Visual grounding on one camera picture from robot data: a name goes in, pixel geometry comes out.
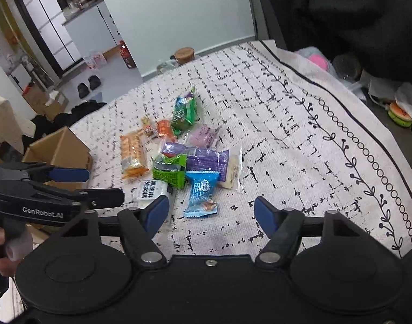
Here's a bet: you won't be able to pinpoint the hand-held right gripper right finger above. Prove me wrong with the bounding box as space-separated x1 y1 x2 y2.
254 196 361 264

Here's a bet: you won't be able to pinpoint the pale purple snack packet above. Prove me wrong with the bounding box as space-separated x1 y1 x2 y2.
184 124 219 148

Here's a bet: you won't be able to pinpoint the pink grey plush toy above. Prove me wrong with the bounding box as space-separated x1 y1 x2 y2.
294 45 336 73

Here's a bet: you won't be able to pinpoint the person's left hand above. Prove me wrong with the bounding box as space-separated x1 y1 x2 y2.
0 226 35 278

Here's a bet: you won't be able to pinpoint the orange cracker packet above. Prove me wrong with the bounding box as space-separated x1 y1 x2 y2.
120 130 150 180

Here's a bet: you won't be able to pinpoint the small yellow peanut packet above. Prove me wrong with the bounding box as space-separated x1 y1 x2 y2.
140 116 158 140

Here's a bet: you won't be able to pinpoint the brown cardboard box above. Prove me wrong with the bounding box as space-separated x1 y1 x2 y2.
21 126 94 191

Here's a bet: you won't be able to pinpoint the white black-print snack packet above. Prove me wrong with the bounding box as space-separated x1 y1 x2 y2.
136 179 174 207

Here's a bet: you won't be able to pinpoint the stacked cardboard boxes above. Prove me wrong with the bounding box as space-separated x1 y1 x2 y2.
22 84 70 120

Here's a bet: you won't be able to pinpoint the pink plastic bag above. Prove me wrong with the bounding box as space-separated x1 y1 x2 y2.
83 50 107 71

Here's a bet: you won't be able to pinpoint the white black-patterned tablecloth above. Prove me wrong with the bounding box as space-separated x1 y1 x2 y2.
69 40 412 260

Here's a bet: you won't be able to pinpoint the cork lid jar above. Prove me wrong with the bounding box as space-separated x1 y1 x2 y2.
174 47 197 65

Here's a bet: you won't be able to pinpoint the green blue candy packet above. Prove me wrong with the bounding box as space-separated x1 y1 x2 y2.
174 87 197 117

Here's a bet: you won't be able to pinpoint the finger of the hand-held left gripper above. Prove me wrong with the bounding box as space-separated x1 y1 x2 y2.
40 188 126 210
22 163 91 183

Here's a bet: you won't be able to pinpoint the beige perforated board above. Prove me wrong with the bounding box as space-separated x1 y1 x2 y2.
0 93 36 154

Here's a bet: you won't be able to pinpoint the small orange snack packet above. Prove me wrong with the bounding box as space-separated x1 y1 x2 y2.
156 119 178 143

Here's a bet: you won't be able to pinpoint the lime green snack packet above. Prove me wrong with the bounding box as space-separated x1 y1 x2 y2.
152 153 188 190

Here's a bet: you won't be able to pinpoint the white plastic bag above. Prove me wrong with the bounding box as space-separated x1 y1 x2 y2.
394 82 412 136

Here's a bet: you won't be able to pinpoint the fruit slice toy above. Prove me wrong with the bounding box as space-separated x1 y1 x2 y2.
387 101 412 129

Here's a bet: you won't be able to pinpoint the dark cloth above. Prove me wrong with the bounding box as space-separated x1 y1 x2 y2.
245 0 412 85

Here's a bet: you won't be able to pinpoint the clear white pastry packet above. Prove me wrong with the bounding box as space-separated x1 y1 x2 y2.
215 147 243 190

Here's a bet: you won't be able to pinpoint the black clothing pile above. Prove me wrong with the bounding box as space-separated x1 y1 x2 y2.
22 100 108 147

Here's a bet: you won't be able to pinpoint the light blue snack packet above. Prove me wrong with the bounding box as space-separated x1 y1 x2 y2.
183 170 220 217

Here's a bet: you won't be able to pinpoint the black framed sliding door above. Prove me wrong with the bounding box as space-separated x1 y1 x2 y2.
10 0 83 78

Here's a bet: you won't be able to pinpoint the clear glass jar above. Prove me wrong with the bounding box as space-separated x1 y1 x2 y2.
156 60 179 76

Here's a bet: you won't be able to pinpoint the clear glass cup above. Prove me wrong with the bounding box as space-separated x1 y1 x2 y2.
332 53 362 82

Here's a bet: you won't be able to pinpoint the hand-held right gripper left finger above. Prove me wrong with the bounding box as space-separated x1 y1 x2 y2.
62 195 170 265

